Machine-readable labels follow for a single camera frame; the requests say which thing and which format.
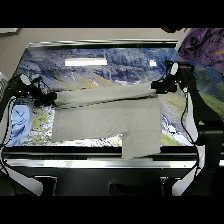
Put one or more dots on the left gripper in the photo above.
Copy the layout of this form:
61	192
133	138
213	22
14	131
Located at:
46	99

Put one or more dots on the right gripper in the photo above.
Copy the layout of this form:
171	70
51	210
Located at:
164	86

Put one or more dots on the grey garment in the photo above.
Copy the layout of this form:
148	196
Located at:
110	120

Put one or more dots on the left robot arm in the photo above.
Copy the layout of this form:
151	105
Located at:
15	91

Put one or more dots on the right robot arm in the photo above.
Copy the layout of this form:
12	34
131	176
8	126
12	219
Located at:
203	113

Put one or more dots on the purple patterned garment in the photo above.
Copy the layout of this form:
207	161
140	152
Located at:
203	45

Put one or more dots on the silver frame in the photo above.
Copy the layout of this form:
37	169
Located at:
100	163

